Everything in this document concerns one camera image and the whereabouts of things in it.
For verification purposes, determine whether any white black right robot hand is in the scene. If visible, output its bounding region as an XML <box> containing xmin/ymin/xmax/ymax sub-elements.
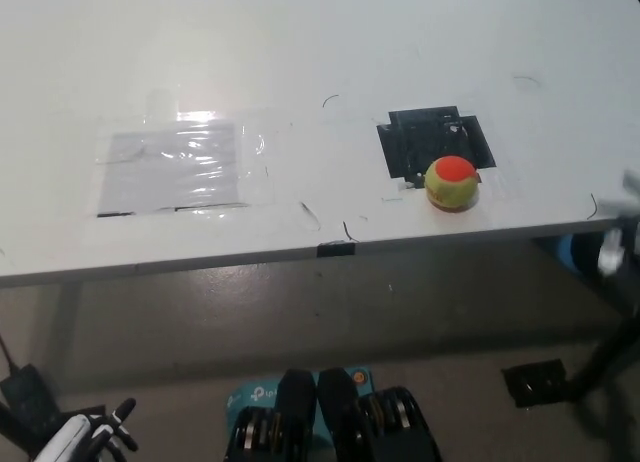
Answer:
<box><xmin>596</xmin><ymin>168</ymin><xmax>640</xmax><ymax>278</ymax></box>

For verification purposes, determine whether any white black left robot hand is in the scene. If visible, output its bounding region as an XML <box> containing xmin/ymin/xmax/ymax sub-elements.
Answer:
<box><xmin>33</xmin><ymin>397</ymin><xmax>140</xmax><ymax>462</ymax></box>

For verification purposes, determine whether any orange yellow tennis ball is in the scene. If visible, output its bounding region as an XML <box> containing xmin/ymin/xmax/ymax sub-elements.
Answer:
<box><xmin>423</xmin><ymin>155</ymin><xmax>480</xmax><ymax>214</ymax></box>

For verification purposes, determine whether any black perforated floor plate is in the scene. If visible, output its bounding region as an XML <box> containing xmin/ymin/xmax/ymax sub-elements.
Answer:
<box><xmin>58</xmin><ymin>403</ymin><xmax>109</xmax><ymax>426</ymax></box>

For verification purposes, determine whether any blue object under table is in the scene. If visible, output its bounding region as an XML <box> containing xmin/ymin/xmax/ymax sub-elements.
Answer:
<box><xmin>556</xmin><ymin>234</ymin><xmax>602</xmax><ymax>279</ymax></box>

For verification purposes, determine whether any black power adapter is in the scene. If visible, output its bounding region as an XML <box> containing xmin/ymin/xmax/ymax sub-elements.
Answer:
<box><xmin>0</xmin><ymin>363</ymin><xmax>57</xmax><ymax>436</ymax></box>

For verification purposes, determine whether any grey table leg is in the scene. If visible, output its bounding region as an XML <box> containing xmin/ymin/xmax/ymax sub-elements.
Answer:
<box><xmin>48</xmin><ymin>280</ymin><xmax>86</xmax><ymax>398</ymax></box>

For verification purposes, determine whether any black floor socket plate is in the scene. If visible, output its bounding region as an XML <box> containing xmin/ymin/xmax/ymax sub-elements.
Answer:
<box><xmin>500</xmin><ymin>358</ymin><xmax>572</xmax><ymax>409</ymax></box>

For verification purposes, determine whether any teal router box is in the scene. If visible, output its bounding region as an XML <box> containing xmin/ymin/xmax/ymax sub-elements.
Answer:
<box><xmin>223</xmin><ymin>364</ymin><xmax>374</xmax><ymax>446</ymax></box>

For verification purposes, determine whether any black tape patch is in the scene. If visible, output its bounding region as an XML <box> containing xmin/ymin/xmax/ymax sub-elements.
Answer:
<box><xmin>375</xmin><ymin>103</ymin><xmax>499</xmax><ymax>191</ymax></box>

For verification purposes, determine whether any small black tape strip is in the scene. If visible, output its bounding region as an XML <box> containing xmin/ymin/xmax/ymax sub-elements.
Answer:
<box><xmin>316</xmin><ymin>241</ymin><xmax>358</xmax><ymax>260</ymax></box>

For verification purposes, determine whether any grey paper sheet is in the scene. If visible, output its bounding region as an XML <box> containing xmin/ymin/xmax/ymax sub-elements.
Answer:
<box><xmin>96</xmin><ymin>122</ymin><xmax>241</xmax><ymax>217</ymax></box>

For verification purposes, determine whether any clear plastic film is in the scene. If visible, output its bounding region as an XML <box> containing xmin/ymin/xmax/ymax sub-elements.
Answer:
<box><xmin>89</xmin><ymin>108</ymin><xmax>277</xmax><ymax>219</ymax></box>

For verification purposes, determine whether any black adapter cable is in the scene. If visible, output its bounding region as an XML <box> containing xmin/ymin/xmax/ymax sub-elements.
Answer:
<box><xmin>0</xmin><ymin>333</ymin><xmax>17</xmax><ymax>377</ymax></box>

